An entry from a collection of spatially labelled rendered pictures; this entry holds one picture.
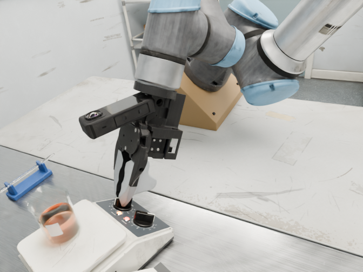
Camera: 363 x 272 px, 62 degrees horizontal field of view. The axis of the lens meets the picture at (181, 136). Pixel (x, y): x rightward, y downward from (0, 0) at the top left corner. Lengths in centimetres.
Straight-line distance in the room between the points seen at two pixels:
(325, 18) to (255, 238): 39
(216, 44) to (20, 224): 50
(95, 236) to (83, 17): 206
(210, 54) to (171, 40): 9
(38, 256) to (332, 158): 58
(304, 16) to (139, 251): 48
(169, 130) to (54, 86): 178
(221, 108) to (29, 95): 151
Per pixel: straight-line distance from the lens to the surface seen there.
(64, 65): 227
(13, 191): 74
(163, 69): 46
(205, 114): 77
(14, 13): 207
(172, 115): 51
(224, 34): 54
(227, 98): 87
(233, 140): 75
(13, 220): 70
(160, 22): 47
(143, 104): 47
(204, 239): 54
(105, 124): 45
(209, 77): 80
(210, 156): 70
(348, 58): 328
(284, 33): 63
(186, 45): 48
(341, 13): 60
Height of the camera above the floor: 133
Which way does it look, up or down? 33 degrees down
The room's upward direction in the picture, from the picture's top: 8 degrees counter-clockwise
